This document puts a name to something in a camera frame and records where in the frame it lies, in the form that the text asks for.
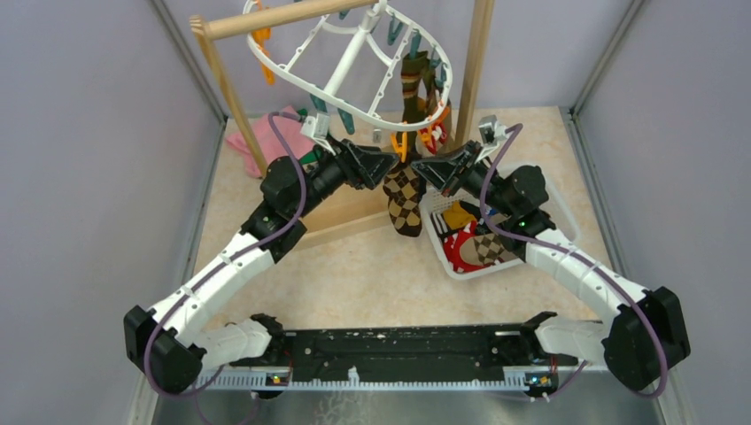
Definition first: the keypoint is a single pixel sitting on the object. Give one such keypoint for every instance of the orange clip at back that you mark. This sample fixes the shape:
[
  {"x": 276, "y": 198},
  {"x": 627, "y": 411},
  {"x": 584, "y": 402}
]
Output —
[{"x": 260, "y": 37}]

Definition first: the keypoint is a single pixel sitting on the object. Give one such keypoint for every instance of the teal clothes clip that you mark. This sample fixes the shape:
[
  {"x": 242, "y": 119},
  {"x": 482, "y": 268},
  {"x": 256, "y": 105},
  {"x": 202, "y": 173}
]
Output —
[{"x": 347, "y": 121}]

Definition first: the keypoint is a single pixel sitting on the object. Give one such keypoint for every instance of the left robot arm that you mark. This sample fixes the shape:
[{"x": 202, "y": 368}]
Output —
[{"x": 168, "y": 342}]

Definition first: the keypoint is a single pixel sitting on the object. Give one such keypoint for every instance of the white round clip hanger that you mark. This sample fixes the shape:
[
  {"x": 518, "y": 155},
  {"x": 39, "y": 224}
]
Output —
[{"x": 388, "y": 34}]

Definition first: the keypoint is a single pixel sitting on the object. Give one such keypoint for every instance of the white plastic laundry basket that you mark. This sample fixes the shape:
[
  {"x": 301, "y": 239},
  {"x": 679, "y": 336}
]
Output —
[{"x": 442, "y": 237}]

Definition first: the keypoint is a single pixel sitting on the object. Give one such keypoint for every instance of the orange clothes clip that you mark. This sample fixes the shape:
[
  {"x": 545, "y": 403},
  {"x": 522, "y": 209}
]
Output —
[{"x": 400, "y": 145}]

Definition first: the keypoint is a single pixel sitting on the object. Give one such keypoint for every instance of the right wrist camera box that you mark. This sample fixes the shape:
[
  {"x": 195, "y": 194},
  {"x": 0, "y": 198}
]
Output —
[{"x": 493, "y": 134}]

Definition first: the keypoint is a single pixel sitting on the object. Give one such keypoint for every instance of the pink cloth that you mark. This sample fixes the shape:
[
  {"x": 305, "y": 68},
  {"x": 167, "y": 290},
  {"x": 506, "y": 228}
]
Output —
[{"x": 268, "y": 142}]

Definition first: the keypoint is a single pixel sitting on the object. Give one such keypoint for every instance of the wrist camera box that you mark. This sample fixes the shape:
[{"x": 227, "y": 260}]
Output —
[
  {"x": 493, "y": 134},
  {"x": 316, "y": 128}
]

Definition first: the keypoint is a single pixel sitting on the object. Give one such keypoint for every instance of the green cloth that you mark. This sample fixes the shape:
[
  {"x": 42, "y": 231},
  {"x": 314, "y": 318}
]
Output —
[{"x": 305, "y": 155}]

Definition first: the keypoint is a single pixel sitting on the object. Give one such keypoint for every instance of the yellow sock in basket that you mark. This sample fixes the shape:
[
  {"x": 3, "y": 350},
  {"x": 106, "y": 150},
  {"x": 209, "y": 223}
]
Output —
[{"x": 458, "y": 215}]

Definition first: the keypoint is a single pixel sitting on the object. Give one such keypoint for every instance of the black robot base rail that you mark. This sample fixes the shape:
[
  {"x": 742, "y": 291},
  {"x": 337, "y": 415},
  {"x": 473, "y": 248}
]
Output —
[{"x": 494, "y": 357}]

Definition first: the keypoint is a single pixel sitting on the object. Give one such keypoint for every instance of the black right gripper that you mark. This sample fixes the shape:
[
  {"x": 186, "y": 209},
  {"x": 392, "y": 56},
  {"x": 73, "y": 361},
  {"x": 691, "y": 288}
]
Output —
[{"x": 438, "y": 171}]

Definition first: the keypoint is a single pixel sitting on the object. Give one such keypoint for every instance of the olive striped hanging sock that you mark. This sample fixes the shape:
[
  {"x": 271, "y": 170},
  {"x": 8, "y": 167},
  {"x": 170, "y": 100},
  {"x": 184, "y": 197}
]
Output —
[{"x": 414, "y": 72}]

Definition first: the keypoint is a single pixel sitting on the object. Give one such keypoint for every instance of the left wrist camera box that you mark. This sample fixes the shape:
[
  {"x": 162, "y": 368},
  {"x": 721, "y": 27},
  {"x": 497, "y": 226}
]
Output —
[{"x": 316, "y": 128}]

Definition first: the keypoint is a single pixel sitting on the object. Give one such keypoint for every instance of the navy white red hanging sock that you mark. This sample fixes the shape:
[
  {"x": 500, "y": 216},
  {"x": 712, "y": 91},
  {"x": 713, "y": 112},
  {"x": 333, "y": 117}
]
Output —
[{"x": 431, "y": 138}]

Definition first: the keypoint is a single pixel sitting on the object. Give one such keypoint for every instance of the brown argyle sock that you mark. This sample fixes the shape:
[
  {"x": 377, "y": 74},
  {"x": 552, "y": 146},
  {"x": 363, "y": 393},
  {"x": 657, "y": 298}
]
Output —
[{"x": 404, "y": 189}]

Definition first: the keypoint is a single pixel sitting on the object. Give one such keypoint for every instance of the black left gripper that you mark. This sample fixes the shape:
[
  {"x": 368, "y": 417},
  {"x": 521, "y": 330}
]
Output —
[{"x": 359, "y": 163}]

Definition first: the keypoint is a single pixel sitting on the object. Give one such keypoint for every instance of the wooden hanger rack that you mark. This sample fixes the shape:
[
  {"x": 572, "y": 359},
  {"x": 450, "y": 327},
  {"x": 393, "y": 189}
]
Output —
[{"x": 207, "y": 33}]

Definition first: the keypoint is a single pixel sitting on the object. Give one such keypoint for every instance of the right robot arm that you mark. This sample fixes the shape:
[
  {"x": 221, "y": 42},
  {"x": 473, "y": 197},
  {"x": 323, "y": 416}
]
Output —
[{"x": 640, "y": 334}]

